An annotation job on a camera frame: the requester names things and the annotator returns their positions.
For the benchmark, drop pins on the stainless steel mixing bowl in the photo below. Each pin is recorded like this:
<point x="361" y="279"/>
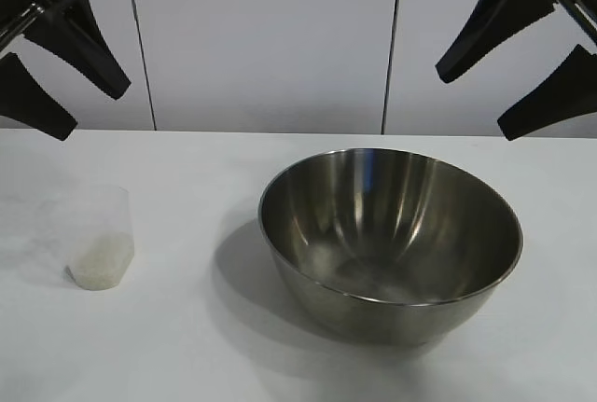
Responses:
<point x="392" y="234"/>

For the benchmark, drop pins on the clear plastic cup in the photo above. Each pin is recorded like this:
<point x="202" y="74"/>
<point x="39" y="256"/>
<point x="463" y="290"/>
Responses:
<point x="107" y="215"/>

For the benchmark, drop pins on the white rice grains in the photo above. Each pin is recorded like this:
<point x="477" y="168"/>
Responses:
<point x="100" y="262"/>

